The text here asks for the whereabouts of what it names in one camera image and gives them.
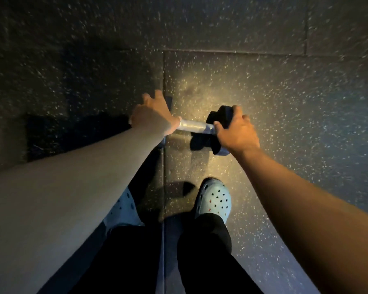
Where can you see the person's left hand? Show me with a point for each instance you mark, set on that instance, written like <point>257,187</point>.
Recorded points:
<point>153,116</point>

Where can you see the person's right hand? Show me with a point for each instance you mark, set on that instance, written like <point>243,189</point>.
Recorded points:
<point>237,134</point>

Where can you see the person's left fingers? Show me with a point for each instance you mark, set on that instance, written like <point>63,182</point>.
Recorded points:
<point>159,99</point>

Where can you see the person's right thumb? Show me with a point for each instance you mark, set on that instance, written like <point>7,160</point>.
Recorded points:
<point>218,126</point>

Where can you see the person's right forearm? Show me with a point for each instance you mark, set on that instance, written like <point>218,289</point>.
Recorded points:
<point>309,217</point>

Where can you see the person's left forearm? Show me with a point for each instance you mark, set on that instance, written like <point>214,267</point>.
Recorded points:
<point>67,195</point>

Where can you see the light blue right clog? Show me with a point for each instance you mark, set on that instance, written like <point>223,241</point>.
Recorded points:
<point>214,200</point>

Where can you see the light blue clog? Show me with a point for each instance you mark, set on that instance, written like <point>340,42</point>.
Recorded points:
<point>127,211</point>
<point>214,200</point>

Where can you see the light blue left clog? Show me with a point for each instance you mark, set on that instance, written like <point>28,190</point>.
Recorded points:
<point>127,211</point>

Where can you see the person's black trousers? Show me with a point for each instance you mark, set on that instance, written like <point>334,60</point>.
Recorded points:
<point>202,260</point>

